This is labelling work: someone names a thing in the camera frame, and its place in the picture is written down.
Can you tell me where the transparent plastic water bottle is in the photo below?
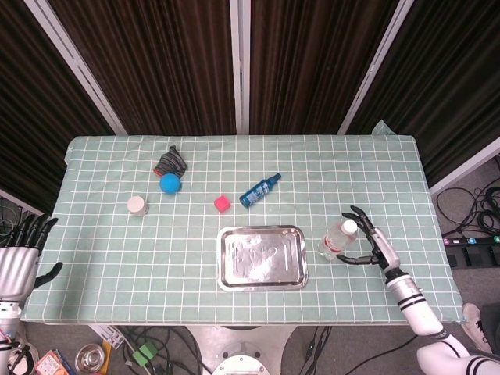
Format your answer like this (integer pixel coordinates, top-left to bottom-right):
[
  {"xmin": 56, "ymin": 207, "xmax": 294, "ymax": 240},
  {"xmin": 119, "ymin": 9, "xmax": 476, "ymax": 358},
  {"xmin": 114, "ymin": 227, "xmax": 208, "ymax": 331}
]
[{"xmin": 316, "ymin": 219, "xmax": 359, "ymax": 261}]

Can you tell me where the green checked tablecloth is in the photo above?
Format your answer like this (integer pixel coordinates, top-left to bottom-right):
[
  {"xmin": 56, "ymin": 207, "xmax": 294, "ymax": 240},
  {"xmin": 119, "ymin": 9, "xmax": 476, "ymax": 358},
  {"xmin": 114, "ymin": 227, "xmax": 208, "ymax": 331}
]
[{"xmin": 19, "ymin": 134, "xmax": 466, "ymax": 326}]

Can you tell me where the striped grey cloth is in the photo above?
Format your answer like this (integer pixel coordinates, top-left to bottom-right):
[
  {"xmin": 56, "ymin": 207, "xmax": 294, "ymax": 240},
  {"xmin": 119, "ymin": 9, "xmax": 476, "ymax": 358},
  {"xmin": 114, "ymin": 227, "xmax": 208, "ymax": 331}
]
[{"xmin": 152, "ymin": 144, "xmax": 189, "ymax": 179}]

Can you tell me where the small white jar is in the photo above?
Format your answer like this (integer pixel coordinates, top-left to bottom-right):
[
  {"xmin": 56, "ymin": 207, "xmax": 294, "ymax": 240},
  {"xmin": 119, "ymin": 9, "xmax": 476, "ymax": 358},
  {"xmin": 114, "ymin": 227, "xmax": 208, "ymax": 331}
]
[{"xmin": 127, "ymin": 195, "xmax": 150, "ymax": 217}]

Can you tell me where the stainless steel tray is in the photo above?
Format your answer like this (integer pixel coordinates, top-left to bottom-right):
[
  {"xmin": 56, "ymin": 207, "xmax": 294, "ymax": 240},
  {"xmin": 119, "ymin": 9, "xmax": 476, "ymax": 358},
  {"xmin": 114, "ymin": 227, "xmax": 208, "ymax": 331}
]
[{"xmin": 216, "ymin": 224, "xmax": 309, "ymax": 292}]

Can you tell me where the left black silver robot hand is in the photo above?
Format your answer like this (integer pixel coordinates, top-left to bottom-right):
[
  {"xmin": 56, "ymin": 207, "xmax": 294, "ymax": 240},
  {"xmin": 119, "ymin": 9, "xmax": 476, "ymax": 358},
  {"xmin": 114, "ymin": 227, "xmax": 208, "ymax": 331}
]
[{"xmin": 0, "ymin": 213, "xmax": 64, "ymax": 303}]

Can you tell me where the black power strip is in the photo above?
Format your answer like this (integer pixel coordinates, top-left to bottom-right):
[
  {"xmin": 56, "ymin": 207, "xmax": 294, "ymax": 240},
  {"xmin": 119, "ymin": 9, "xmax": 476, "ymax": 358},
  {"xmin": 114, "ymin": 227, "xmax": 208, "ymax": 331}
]
[{"xmin": 441, "ymin": 233, "xmax": 500, "ymax": 251}]

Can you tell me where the black cable bundle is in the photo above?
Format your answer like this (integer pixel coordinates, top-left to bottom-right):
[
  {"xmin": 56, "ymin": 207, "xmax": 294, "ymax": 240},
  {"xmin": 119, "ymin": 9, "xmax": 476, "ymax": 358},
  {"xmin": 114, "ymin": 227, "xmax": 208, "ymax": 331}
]
[{"xmin": 434, "ymin": 186, "xmax": 500, "ymax": 238}]

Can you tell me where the white sneaker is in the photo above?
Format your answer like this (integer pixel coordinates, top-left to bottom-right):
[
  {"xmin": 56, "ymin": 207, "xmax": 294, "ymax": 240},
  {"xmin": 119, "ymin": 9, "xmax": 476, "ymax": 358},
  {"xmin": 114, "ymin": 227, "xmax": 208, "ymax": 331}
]
[{"xmin": 462, "ymin": 302, "xmax": 494, "ymax": 355}]

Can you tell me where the orange box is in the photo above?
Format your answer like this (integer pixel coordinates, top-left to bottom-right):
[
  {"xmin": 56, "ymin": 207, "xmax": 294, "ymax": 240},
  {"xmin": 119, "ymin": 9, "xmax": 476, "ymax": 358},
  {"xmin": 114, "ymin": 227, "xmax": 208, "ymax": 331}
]
[{"xmin": 32, "ymin": 348, "xmax": 67, "ymax": 375}]

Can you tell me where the blue spray bottle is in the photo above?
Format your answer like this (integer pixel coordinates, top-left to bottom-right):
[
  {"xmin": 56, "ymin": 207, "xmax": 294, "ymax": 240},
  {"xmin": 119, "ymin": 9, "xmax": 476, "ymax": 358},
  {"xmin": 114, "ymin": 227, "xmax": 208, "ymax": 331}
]
[{"xmin": 238, "ymin": 173, "xmax": 283, "ymax": 209}]

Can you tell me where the dark partition screen panel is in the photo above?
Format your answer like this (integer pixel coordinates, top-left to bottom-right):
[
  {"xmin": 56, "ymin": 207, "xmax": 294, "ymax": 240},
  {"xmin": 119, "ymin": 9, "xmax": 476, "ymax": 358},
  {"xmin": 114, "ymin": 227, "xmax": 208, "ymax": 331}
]
[
  {"xmin": 337, "ymin": 0, "xmax": 500, "ymax": 196},
  {"xmin": 23, "ymin": 0, "xmax": 251, "ymax": 136},
  {"xmin": 228, "ymin": 0, "xmax": 415, "ymax": 136},
  {"xmin": 0, "ymin": 0, "xmax": 128, "ymax": 214}
]

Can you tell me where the black floor cable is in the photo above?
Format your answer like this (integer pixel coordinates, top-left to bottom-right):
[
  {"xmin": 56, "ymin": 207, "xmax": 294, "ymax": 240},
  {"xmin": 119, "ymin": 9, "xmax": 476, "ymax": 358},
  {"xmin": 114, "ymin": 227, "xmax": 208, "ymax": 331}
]
[{"xmin": 116, "ymin": 326, "xmax": 212, "ymax": 375}]

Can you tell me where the blue ball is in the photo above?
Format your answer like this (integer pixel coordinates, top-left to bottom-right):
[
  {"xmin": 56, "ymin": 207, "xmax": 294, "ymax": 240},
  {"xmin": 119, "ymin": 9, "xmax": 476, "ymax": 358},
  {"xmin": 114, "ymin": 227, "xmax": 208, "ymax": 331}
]
[{"xmin": 159, "ymin": 173, "xmax": 184, "ymax": 195}]

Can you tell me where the green block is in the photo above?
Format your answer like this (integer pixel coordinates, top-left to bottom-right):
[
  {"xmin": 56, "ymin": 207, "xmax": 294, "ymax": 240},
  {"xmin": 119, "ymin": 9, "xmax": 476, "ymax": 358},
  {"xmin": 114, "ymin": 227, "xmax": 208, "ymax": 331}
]
[{"xmin": 131, "ymin": 342, "xmax": 158, "ymax": 365}]

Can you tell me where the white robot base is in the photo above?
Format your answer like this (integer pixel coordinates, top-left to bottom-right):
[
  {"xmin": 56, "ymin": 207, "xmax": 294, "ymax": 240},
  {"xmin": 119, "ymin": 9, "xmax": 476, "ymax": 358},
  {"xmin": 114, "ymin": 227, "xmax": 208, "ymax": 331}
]
[{"xmin": 190, "ymin": 325, "xmax": 298, "ymax": 375}]

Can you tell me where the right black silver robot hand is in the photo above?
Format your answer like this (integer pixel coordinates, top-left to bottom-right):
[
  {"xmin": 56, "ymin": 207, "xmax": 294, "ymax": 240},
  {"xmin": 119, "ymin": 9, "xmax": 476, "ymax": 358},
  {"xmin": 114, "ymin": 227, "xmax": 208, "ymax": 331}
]
[{"xmin": 337, "ymin": 205, "xmax": 404, "ymax": 274}]

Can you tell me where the black foot pedal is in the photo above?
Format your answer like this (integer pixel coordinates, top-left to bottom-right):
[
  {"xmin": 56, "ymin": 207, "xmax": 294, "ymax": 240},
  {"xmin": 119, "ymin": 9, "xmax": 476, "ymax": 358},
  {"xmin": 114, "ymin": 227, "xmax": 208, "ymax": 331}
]
[{"xmin": 445, "ymin": 249, "xmax": 500, "ymax": 269}]

